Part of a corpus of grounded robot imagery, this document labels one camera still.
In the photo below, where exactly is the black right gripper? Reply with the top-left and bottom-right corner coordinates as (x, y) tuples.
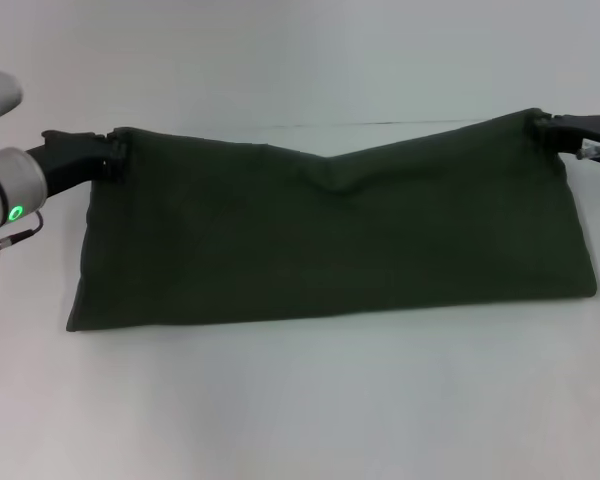
(533, 113), (600, 162)

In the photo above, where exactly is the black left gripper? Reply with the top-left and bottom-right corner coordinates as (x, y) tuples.
(25, 127), (129, 199)

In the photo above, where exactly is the dark green printed t-shirt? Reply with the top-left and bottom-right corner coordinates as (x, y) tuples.
(64, 107), (600, 334)

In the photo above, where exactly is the silver right cable connector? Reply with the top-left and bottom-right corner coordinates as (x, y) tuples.
(577, 141), (600, 187)

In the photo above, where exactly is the silver cable connector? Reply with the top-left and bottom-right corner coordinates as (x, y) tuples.
(577, 141), (600, 187)
(0, 209), (45, 260)

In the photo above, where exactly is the silver left cable connector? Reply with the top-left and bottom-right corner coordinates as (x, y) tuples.
(0, 209), (45, 260)

